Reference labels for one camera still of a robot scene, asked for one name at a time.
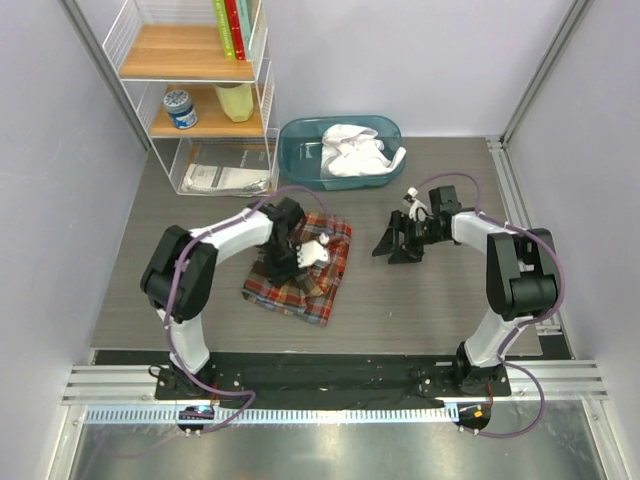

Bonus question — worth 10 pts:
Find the grey white booklet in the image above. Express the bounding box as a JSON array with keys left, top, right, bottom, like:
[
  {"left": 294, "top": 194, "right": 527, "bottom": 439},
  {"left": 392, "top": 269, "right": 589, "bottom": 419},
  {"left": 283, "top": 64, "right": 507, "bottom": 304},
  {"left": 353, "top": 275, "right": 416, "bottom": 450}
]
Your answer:
[{"left": 181, "top": 145, "right": 271, "bottom": 195}]

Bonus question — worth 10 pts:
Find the blue white jar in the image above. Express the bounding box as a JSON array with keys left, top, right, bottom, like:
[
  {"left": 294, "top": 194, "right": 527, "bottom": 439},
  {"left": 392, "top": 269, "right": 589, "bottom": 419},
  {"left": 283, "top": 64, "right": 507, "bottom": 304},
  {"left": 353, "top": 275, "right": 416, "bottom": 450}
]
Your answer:
[{"left": 163, "top": 89, "right": 198, "bottom": 130}]

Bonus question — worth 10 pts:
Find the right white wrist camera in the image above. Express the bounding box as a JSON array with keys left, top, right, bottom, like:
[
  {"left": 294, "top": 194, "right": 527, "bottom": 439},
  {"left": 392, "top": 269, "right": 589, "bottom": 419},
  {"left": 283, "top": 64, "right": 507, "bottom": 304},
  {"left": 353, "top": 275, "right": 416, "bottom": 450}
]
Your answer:
[{"left": 403, "top": 187, "right": 430, "bottom": 222}]

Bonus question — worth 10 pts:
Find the plaid flannel long sleeve shirt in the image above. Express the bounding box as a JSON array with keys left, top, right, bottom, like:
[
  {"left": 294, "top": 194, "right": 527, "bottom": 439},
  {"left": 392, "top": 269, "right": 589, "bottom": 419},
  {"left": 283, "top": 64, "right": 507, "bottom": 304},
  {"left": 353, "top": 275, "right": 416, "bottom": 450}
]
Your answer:
[{"left": 241, "top": 212, "right": 352, "bottom": 327}]

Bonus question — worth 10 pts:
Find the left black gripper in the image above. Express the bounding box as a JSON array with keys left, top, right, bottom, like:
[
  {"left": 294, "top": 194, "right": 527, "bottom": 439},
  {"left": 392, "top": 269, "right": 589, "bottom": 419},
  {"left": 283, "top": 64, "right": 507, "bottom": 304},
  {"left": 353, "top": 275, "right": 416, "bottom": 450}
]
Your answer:
[{"left": 262, "top": 240, "right": 308, "bottom": 289}]

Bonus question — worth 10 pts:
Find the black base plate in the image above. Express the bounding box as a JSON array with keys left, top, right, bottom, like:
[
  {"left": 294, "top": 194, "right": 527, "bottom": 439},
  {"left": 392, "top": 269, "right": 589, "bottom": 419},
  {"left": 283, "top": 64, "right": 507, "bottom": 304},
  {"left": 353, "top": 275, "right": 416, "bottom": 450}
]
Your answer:
[{"left": 155, "top": 352, "right": 511, "bottom": 409}]

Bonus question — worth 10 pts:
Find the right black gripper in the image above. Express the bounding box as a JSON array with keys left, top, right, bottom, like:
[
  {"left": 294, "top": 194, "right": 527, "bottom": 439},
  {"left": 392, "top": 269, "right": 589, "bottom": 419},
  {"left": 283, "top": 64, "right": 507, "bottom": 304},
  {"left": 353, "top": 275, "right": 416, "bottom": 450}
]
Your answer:
[{"left": 373, "top": 210, "right": 447, "bottom": 264}]

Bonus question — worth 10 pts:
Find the yellow plastic container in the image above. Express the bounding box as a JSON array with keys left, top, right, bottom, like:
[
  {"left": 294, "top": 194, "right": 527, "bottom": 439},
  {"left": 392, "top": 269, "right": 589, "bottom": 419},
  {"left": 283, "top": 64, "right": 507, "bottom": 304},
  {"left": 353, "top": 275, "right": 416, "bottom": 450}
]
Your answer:
[{"left": 215, "top": 83, "right": 254, "bottom": 123}]

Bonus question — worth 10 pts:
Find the white wire wooden shelf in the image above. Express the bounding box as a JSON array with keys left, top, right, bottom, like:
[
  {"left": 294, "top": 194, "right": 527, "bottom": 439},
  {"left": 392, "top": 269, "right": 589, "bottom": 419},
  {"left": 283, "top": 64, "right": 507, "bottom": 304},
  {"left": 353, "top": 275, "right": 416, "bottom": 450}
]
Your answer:
[{"left": 102, "top": 1, "right": 279, "bottom": 196}]

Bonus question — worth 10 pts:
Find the teal plastic basin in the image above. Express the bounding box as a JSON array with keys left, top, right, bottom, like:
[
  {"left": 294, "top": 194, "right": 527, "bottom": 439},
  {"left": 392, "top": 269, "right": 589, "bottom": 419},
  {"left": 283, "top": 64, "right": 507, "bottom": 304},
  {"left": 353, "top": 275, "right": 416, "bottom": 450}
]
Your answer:
[{"left": 277, "top": 115, "right": 406, "bottom": 191}]

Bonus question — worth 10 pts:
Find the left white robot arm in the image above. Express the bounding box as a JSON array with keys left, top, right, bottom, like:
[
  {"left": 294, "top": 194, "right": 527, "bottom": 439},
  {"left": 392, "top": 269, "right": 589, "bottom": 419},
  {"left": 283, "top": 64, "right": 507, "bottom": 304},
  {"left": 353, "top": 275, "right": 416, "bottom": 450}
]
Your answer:
[{"left": 140, "top": 197, "right": 305, "bottom": 399}]

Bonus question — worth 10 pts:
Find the teal book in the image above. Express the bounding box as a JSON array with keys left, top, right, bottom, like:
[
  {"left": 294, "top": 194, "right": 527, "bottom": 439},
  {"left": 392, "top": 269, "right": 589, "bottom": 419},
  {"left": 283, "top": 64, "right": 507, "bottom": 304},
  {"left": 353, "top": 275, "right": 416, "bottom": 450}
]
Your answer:
[{"left": 236, "top": 0, "right": 254, "bottom": 52}]

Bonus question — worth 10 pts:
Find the white long sleeve shirt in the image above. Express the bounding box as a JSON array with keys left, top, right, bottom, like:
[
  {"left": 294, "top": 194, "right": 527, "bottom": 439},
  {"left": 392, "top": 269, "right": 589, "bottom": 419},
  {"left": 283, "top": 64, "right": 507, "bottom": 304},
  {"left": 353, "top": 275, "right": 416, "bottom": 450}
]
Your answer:
[{"left": 320, "top": 124, "right": 406, "bottom": 178}]

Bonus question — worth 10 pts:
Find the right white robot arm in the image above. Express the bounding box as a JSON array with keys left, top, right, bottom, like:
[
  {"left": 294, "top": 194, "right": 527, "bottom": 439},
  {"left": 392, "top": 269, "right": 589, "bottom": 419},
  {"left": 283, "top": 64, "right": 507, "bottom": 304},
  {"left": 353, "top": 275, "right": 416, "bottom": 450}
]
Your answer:
[{"left": 372, "top": 185, "right": 561, "bottom": 396}]

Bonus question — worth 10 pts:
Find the white slotted cable duct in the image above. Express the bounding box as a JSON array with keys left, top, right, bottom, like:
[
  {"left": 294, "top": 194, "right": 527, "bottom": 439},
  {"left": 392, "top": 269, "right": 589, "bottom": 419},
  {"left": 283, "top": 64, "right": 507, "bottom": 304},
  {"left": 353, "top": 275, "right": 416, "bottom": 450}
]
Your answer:
[{"left": 84, "top": 403, "right": 459, "bottom": 427}]

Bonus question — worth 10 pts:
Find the red book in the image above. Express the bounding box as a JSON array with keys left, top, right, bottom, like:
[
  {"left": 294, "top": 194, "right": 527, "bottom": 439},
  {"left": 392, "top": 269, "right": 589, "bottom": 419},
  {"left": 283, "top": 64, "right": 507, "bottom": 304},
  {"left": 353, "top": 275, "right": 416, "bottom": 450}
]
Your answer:
[{"left": 225, "top": 0, "right": 246, "bottom": 61}]

